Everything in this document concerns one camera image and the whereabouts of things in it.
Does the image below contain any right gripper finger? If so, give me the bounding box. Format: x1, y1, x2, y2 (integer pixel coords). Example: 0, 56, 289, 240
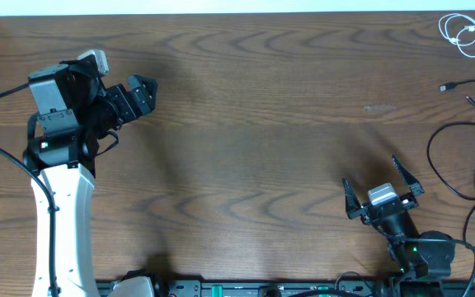
392, 155, 424, 196
342, 178, 361, 213

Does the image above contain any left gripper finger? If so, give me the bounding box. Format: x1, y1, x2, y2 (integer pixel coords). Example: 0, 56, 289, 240
130, 88, 155, 116
127, 75, 158, 101

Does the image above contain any white usb cable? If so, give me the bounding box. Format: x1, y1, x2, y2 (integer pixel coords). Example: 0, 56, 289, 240
438, 12, 475, 59

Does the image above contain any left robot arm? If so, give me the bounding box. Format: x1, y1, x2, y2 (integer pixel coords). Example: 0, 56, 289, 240
23, 49, 158, 296

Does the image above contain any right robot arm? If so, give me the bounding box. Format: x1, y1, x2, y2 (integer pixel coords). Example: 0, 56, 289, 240
342, 157, 455, 296

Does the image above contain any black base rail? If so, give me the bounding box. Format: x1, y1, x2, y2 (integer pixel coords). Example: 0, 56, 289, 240
156, 278, 475, 297

